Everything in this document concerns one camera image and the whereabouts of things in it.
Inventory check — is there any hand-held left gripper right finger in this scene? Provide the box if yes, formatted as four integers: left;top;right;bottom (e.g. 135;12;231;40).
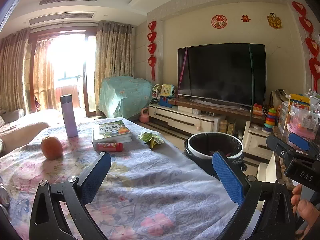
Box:
212;151;295;240

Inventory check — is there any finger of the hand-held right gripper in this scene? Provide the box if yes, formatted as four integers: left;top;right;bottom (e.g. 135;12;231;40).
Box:
287;132;320;159
265;135;316;161

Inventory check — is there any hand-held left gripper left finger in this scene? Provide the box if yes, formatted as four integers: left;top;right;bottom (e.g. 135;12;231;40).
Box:
29;151;112;240

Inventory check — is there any white bin with black bag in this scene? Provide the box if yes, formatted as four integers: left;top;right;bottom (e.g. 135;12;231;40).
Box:
184;132;244;178

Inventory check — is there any clear container pink base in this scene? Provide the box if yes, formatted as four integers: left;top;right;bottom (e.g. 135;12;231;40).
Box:
286;105;320;140

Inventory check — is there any red candy tube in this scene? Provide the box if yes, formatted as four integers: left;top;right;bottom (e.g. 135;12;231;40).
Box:
97;142;124;152

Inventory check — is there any red toy phone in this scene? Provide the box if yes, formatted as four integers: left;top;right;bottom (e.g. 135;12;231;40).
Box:
252;102;265;117

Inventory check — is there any yellow box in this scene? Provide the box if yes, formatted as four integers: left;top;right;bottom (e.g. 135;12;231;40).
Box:
289;94;310;110

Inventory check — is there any beige bag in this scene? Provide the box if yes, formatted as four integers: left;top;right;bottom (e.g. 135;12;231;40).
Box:
271;89;292;120

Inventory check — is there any thin picture book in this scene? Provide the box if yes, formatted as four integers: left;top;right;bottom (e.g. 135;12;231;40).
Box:
92;136;133;145

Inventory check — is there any green cover picture book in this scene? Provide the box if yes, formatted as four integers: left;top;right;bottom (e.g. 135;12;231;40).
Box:
93;122;132;139

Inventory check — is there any orange fruit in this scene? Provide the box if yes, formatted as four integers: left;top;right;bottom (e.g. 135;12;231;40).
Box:
41;135;63;161

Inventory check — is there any purple thermos bottle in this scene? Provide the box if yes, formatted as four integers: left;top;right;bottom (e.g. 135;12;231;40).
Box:
60;94;79;138

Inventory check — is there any green snack wrapper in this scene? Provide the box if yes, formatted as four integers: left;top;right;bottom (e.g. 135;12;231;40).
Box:
138;132;165;149

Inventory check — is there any white television cabinet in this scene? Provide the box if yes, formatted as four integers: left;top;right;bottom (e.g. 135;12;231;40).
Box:
148;97;275;160

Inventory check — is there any teal cloth covered furniture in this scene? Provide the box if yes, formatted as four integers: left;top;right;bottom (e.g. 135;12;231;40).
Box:
98;76;154;123

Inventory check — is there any red hanging cloth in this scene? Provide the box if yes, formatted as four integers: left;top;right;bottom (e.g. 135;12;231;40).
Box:
55;85;80;109

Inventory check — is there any beige sofa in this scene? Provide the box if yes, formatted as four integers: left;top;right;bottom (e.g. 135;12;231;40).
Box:
0;109;50;158

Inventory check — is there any black flat television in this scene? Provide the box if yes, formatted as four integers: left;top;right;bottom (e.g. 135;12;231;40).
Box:
177;44;267;108

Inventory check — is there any silver drink can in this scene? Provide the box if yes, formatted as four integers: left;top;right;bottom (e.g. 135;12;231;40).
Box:
0;184;10;207

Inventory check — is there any blue toy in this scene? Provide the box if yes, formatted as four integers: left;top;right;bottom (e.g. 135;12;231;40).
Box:
158;96;175;107

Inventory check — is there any green yellow toy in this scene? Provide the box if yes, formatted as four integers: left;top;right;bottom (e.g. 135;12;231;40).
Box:
160;84;178;98

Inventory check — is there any pink rod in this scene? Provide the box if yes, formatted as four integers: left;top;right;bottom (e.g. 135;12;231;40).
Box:
176;47;189;105

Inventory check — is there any sheer curtain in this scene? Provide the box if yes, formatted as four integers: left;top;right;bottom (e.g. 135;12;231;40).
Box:
32;39;57;110

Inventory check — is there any ceiling air vent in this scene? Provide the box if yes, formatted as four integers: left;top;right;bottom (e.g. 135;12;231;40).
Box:
28;12;95;25
39;0;98;5

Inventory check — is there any rainbow stacking ring toy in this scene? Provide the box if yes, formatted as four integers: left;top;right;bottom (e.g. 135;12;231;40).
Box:
262;107;277;133

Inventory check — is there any red heart hanging string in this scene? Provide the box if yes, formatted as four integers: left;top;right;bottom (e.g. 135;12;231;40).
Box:
147;21;157;80
291;1;320;92

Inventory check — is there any gold figure wall decoration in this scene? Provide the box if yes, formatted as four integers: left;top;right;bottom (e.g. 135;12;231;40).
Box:
267;12;283;29

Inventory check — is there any round red wall decoration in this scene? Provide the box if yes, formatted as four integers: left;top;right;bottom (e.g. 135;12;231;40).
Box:
211;14;228;29

